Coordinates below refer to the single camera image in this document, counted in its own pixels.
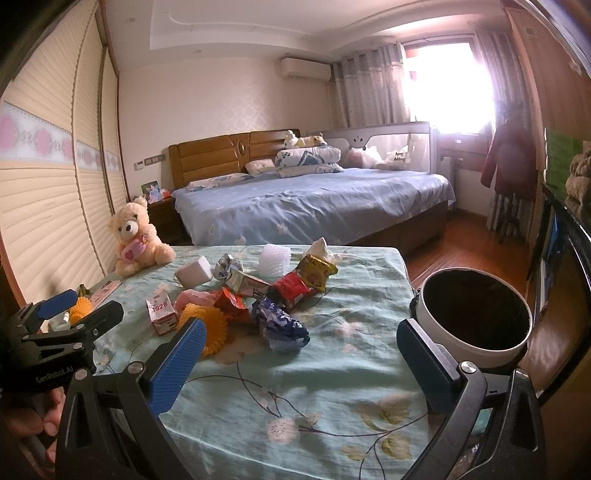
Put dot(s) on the grey curtain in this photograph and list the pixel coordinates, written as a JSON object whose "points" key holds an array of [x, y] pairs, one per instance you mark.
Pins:
{"points": [[371, 87]]}

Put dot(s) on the green boxes stack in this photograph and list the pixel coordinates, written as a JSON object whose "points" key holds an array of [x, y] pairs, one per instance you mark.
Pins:
{"points": [[560, 150]]}

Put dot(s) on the floral green tablecloth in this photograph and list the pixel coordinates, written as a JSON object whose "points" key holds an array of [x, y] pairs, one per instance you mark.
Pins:
{"points": [[344, 407]]}

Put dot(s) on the wooden headboard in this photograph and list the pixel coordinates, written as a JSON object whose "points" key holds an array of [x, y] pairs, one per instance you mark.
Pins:
{"points": [[219, 155]]}

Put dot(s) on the brown folded towel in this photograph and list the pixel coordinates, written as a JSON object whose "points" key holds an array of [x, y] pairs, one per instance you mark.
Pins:
{"points": [[578, 183]]}

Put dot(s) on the green milk carton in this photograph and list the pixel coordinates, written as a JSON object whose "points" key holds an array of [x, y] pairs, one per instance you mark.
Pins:
{"points": [[245, 285]]}

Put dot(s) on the blue purple snack bag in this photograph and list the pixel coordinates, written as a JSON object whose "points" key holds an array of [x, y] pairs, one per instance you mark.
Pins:
{"points": [[282, 332]]}

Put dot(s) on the white paper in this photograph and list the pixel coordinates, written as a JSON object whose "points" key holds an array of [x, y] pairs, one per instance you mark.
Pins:
{"points": [[319, 248]]}

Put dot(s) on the sliding wardrobe doors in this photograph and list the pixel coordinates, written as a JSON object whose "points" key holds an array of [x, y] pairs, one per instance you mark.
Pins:
{"points": [[62, 176]]}

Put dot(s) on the folded white blue quilt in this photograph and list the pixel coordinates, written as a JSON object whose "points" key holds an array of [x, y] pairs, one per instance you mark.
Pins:
{"points": [[306, 161]]}

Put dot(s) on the bed with blue cover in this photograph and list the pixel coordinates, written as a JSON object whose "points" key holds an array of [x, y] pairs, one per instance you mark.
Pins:
{"points": [[362, 207]]}

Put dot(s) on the photo frame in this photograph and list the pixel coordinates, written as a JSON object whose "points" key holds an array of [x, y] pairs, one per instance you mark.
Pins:
{"points": [[151, 192]]}

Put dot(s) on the silver blue wrapper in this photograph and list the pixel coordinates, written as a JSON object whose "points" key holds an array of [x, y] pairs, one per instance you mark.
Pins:
{"points": [[225, 266]]}

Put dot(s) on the white foam net sleeve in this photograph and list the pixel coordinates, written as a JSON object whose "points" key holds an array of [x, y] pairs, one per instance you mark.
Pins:
{"points": [[274, 260]]}

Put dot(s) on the white air conditioner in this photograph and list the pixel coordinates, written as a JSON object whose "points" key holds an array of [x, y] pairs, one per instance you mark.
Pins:
{"points": [[299, 68]]}

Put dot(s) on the pink plastic bag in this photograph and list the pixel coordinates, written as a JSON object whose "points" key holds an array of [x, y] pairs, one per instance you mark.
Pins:
{"points": [[195, 297]]}

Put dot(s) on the red snack bag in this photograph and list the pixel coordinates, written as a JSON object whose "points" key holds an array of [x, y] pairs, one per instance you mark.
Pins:
{"points": [[291, 289]]}

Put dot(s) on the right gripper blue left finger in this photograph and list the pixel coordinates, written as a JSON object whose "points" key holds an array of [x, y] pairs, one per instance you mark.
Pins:
{"points": [[171, 363]]}

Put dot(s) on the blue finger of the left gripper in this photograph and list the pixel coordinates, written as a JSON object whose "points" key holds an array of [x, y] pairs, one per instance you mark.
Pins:
{"points": [[49, 308]]}

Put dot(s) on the orange red snack wrapper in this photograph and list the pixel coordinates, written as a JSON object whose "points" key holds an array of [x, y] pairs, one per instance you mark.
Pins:
{"points": [[232, 306]]}

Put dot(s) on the plush toys on quilt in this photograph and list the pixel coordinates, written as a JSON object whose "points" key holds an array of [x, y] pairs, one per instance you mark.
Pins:
{"points": [[292, 141]]}

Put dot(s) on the yellow snack bag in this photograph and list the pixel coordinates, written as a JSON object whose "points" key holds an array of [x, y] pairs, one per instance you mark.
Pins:
{"points": [[315, 271]]}

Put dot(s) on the small red white carton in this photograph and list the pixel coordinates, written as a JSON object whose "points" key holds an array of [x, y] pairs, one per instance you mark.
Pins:
{"points": [[161, 313]]}

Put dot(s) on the wooden nightstand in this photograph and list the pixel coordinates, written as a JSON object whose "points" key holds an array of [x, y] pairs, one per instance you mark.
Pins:
{"points": [[168, 223]]}

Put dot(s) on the dark red hanging coat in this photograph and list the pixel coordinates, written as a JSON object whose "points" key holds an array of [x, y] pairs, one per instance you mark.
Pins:
{"points": [[511, 162]]}

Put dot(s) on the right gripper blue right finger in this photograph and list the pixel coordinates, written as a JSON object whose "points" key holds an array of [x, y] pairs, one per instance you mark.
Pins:
{"points": [[433, 367]]}

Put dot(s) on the black tv cabinet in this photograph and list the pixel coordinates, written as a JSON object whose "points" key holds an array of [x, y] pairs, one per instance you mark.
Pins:
{"points": [[558, 284]]}

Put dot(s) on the orange foam net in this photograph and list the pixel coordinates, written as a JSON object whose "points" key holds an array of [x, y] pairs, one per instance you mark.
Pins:
{"points": [[216, 326]]}

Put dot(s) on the pink pillow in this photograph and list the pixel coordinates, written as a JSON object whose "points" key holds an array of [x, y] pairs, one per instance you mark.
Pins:
{"points": [[260, 166]]}

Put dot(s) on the white foam block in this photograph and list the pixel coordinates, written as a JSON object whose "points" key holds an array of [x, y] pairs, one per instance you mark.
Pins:
{"points": [[195, 273]]}

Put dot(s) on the person's left hand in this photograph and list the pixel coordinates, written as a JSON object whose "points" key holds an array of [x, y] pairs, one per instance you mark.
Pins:
{"points": [[21, 421]]}

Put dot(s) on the cream teddy bear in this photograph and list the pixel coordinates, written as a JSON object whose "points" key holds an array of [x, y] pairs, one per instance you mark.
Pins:
{"points": [[137, 244]]}

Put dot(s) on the white round trash bin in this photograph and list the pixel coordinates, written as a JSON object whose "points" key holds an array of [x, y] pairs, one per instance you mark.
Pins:
{"points": [[476, 316]]}

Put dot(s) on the grey bed guard rail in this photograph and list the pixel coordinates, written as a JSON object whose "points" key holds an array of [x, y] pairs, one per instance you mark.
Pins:
{"points": [[403, 146]]}

